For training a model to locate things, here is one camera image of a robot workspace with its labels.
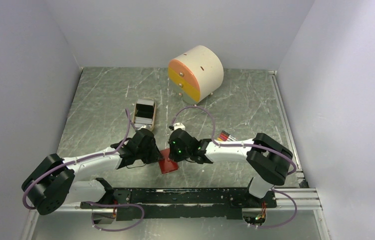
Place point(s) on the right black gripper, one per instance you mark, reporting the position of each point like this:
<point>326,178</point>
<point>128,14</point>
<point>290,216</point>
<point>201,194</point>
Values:
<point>173,156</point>

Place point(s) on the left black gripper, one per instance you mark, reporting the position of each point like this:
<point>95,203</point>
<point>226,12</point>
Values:
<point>156,155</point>

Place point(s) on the red leather card holder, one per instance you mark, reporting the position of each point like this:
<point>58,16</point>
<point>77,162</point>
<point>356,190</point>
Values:
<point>166,164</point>

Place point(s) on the grey credit card stack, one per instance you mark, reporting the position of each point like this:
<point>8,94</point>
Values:
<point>144,111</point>

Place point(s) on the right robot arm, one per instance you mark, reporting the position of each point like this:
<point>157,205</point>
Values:
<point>271,161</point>

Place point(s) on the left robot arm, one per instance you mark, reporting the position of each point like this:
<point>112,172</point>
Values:
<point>58,181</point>

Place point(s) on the beige oval tray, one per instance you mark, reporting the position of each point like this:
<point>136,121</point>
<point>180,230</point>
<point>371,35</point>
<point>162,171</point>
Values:
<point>136,126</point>

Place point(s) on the pack of coloured markers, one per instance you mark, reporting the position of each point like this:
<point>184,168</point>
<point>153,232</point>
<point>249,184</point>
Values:
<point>225,136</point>

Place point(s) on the cream drawer cabinet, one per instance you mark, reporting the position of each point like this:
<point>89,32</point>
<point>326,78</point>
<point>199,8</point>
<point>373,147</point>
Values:
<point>196,74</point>

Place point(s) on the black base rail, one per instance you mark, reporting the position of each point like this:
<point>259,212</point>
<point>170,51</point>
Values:
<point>174,203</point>

